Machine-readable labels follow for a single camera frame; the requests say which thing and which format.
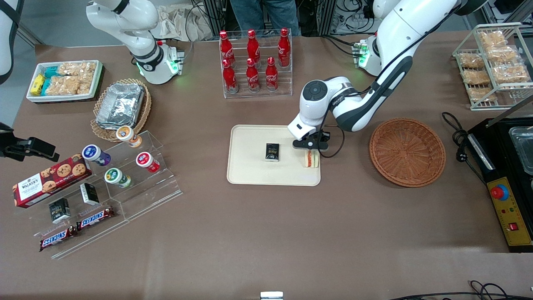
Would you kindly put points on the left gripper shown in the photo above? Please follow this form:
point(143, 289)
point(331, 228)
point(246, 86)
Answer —
point(324, 138)

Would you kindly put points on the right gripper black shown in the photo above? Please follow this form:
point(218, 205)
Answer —
point(11, 149)

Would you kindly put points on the sandwich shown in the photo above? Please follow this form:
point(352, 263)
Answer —
point(311, 159)

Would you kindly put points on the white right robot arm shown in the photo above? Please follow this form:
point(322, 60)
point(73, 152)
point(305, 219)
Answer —
point(137, 25)

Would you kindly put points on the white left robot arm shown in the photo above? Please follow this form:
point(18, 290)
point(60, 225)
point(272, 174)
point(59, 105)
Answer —
point(395, 25)

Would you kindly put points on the light wicker basket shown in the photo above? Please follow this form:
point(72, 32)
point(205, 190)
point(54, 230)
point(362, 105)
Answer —
point(100, 129)

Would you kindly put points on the cream plastic tray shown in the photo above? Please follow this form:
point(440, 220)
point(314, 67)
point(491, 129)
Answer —
point(250, 166)

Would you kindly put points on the brown wicker basket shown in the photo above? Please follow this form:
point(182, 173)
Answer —
point(408, 154)

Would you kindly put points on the red Walker's cookie box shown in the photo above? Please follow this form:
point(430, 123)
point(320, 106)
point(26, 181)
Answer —
point(50, 181)

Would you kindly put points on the black tissue pack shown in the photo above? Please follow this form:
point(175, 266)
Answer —
point(59, 211)
point(89, 193)
point(272, 152)

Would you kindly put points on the purple gum jar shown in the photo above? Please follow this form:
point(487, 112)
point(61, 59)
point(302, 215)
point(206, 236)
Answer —
point(92, 153)

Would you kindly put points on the white rectangular bin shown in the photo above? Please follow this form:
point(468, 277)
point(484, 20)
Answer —
point(62, 98)

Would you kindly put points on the teal snack pack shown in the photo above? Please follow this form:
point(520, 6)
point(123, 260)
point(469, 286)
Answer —
point(46, 86)
point(51, 71)

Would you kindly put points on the clear bag of crackers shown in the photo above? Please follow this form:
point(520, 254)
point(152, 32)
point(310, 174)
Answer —
point(58, 86)
point(68, 68)
point(88, 71)

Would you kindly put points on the yellow snack pack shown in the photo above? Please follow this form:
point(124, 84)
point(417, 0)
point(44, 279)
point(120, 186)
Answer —
point(37, 84)

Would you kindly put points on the clear acrylic bottle rack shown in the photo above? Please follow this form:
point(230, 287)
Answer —
point(258, 93)

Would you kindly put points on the green gum jar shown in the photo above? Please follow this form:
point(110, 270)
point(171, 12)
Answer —
point(114, 177)

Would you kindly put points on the red cola bottle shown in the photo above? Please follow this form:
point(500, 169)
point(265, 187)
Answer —
point(252, 77)
point(229, 79)
point(271, 77)
point(226, 48)
point(253, 46)
point(284, 50)

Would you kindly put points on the orange gum jar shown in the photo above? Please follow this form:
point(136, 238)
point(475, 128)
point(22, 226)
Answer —
point(125, 134)

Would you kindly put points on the Snickers chocolate bar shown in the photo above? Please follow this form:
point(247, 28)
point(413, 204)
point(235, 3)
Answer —
point(95, 218)
point(58, 238)

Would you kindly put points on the stack of foil trays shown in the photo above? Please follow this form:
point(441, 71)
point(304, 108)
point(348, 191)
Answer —
point(120, 106)

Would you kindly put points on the red gum jar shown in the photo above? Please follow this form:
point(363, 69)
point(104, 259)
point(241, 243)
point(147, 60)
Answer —
point(145, 160)

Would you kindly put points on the clear acrylic stepped display stand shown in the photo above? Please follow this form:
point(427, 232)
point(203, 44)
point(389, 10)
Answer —
point(141, 191)

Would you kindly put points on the person in blue jeans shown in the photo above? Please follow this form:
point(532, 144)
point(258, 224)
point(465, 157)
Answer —
point(266, 12)

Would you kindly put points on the small silver object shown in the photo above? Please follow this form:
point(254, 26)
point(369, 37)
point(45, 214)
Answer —
point(271, 296)

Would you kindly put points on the clear bag of snacks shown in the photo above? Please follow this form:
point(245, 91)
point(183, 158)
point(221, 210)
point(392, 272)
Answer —
point(471, 60)
point(476, 77)
point(501, 54)
point(511, 74)
point(492, 38)
point(483, 94)

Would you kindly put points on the crumpled beige cloth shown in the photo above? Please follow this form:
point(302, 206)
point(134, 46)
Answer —
point(179, 23)

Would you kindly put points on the black machine with yellow panel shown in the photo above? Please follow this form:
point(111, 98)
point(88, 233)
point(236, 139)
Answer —
point(499, 150)

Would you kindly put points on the clear plastic container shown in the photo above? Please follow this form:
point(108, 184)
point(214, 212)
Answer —
point(522, 148)

